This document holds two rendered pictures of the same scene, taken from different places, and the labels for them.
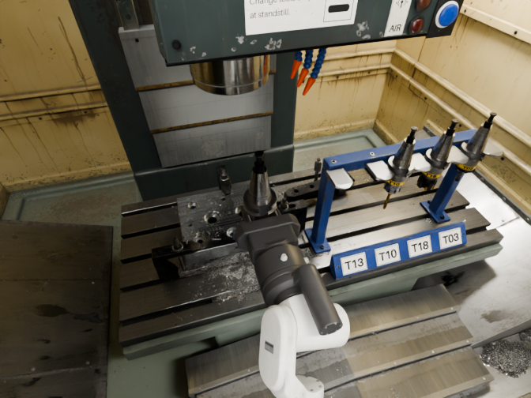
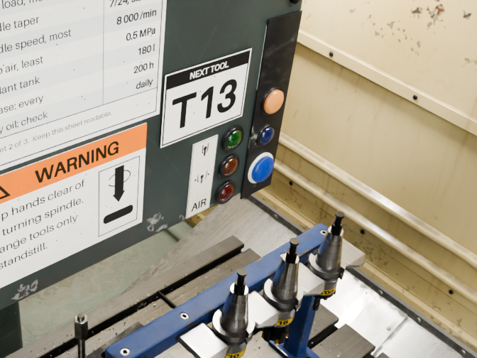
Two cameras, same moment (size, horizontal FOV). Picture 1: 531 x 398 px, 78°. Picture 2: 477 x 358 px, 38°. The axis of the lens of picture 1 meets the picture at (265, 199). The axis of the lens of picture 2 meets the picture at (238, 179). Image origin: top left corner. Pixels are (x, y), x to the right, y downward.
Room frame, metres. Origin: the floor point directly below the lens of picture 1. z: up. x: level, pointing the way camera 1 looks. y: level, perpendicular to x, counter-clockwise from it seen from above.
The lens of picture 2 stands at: (0.05, 0.07, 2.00)
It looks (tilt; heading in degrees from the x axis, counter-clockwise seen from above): 36 degrees down; 327
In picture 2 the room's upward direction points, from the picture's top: 9 degrees clockwise
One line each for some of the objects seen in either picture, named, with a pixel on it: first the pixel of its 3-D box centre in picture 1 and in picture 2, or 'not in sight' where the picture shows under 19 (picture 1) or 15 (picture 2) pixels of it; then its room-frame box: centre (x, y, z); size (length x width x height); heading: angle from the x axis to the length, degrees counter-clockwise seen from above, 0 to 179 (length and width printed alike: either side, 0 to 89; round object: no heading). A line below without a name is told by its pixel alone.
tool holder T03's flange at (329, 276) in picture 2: (472, 152); (326, 266); (0.71, -0.55, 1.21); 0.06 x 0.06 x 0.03
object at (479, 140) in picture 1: (480, 137); (331, 246); (0.71, -0.55, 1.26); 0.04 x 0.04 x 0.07
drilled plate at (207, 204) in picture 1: (227, 219); not in sight; (0.68, 0.12, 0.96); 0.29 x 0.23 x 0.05; 106
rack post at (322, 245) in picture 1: (322, 208); not in sight; (0.65, -0.17, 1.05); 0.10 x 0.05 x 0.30; 16
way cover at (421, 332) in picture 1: (344, 368); not in sight; (0.33, -0.23, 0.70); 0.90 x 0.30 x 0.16; 106
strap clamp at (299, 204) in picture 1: (285, 214); not in sight; (0.69, -0.06, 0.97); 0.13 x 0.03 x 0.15; 106
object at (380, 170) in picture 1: (380, 170); (205, 344); (0.63, -0.29, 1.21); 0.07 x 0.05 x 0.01; 16
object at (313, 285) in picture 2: (454, 155); (304, 280); (0.69, -0.50, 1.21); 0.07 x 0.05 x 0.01; 16
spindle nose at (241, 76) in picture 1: (228, 47); not in sight; (0.66, 0.07, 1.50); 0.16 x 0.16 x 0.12
